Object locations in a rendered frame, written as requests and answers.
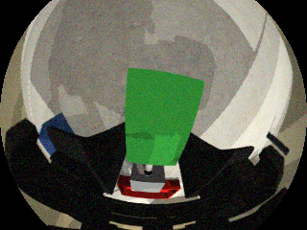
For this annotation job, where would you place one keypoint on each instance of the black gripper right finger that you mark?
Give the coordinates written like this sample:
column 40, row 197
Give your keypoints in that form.
column 200, row 163

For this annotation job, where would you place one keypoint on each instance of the red tray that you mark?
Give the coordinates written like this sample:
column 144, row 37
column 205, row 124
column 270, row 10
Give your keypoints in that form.
column 169, row 189

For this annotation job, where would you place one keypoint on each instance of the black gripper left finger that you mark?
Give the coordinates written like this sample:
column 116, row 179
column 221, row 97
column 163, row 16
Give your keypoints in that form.
column 103, row 153

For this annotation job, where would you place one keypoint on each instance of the blue tray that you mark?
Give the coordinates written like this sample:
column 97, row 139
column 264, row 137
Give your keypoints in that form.
column 58, row 121

